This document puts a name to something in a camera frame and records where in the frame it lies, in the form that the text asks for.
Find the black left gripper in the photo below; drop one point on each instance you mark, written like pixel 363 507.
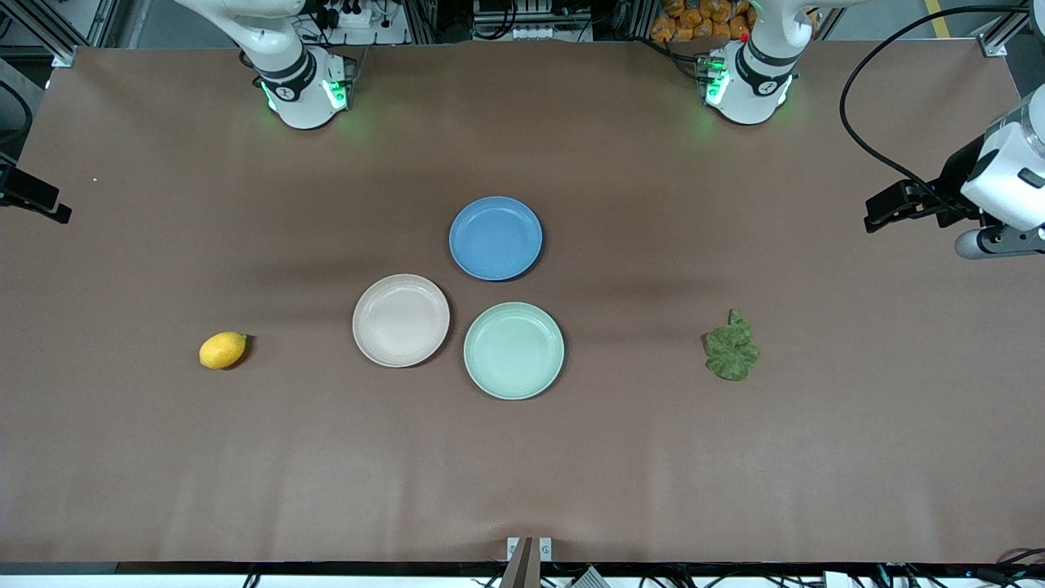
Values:
pixel 953 181

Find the green lettuce leaf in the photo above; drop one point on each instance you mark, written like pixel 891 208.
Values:
pixel 731 353

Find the yellow lemon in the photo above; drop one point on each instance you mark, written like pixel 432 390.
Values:
pixel 222 351

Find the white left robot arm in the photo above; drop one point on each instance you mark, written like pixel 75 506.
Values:
pixel 755 82

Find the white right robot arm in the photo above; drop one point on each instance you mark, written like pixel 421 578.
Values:
pixel 294 82

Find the bag of oranges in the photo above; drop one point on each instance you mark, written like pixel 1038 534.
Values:
pixel 694 20

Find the beige plate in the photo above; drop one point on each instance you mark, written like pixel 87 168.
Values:
pixel 401 320

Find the slim white power strip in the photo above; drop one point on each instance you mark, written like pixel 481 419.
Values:
pixel 547 33

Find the white power strip with plugs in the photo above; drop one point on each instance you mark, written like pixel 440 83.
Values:
pixel 392 33

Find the blue plate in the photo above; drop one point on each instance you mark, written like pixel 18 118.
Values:
pixel 495 238

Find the mint green plate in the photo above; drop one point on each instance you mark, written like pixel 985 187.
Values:
pixel 513 351

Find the aluminium frame corner bracket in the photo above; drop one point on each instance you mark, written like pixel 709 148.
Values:
pixel 994 46

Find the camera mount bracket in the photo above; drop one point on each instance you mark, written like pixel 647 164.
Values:
pixel 528 559

